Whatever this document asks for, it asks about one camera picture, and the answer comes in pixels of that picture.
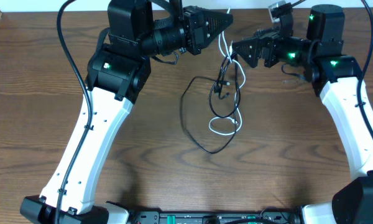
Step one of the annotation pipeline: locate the black USB cable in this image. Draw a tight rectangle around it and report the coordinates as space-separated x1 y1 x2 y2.
208 52 241 119
179 54 242 155

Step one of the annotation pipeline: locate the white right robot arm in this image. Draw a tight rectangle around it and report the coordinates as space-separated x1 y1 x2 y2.
232 1 373 223

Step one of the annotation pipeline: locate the white USB cable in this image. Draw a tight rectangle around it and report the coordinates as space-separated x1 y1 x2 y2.
208 7 247 136

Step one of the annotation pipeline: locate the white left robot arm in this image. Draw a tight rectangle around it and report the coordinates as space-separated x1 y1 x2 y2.
20 0 233 224

